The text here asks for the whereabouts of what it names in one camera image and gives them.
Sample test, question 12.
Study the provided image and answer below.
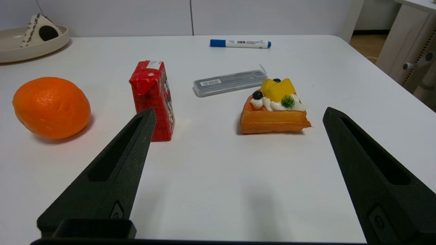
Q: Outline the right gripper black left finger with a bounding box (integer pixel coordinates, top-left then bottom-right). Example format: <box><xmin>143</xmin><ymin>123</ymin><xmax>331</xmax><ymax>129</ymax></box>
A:
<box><xmin>36</xmin><ymin>108</ymin><xmax>157</xmax><ymax>238</ymax></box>

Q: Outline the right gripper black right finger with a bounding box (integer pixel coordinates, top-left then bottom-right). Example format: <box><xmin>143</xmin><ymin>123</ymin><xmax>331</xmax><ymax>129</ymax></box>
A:
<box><xmin>323</xmin><ymin>107</ymin><xmax>436</xmax><ymax>245</ymax></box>

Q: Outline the chocolate cake slice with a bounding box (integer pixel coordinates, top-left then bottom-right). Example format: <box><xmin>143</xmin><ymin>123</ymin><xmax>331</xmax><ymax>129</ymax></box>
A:
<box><xmin>20</xmin><ymin>14</ymin><xmax>63</xmax><ymax>48</ymax></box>

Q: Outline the beige round plate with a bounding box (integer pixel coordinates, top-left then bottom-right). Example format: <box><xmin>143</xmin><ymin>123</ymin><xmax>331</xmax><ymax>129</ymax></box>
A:
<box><xmin>0</xmin><ymin>26</ymin><xmax>71</xmax><ymax>64</ymax></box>

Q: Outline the orange fruit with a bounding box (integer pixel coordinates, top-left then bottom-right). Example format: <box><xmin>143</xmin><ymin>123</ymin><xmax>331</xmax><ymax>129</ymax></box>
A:
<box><xmin>12</xmin><ymin>77</ymin><xmax>92</xmax><ymax>140</ymax></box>

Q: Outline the red drink carton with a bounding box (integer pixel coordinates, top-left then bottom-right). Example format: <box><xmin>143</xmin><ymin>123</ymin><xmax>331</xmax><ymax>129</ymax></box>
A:
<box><xmin>128</xmin><ymin>60</ymin><xmax>176</xmax><ymax>142</ymax></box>

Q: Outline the fruit topped waffle tart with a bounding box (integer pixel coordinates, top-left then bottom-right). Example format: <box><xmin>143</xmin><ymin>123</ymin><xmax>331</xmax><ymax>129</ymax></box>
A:
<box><xmin>239</xmin><ymin>78</ymin><xmax>312</xmax><ymax>135</ymax></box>

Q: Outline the white side table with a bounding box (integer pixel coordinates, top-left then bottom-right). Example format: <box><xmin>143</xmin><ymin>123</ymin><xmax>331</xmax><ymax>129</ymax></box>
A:
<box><xmin>376</xmin><ymin>0</ymin><xmax>436</xmax><ymax>113</ymax></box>

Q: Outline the grey plastic lead case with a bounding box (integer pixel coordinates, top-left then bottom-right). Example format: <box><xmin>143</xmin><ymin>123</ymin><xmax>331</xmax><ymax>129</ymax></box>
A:
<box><xmin>193</xmin><ymin>64</ymin><xmax>269</xmax><ymax>98</ymax></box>

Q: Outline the blue capped white marker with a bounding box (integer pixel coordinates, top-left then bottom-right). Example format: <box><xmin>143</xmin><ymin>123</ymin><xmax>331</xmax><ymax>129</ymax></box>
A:
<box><xmin>209</xmin><ymin>39</ymin><xmax>272</xmax><ymax>49</ymax></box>

